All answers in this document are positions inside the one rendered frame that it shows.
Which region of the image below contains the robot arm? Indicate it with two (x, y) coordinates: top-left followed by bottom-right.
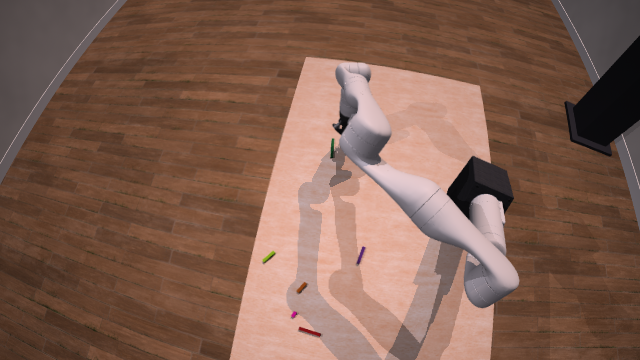
(335, 63), (519, 308)

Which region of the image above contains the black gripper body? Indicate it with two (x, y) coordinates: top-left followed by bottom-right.
(338, 109), (350, 127)

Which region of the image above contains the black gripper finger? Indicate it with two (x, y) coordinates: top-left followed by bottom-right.
(332, 120), (347, 135)

